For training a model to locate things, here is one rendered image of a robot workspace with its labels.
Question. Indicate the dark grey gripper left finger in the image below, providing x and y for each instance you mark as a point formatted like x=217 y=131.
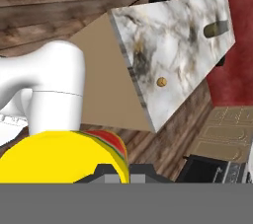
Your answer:
x=102 y=175

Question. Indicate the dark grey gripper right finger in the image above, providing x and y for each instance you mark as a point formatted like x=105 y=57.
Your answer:
x=145 y=174

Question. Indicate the tan panelled cabinet run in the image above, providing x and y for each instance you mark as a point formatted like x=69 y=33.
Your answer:
x=227 y=132

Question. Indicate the small gold round jar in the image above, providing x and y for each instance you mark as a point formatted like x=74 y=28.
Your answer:
x=161 y=82

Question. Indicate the marble top island counter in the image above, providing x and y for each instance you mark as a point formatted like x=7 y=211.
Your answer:
x=171 y=57

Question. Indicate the yellow round object, red-green stripes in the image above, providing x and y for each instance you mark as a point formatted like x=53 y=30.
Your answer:
x=52 y=159

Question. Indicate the black appliance with controls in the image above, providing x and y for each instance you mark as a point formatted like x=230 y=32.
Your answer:
x=204 y=170

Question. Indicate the olive green cylinder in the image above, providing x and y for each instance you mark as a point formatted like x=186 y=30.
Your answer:
x=215 y=29

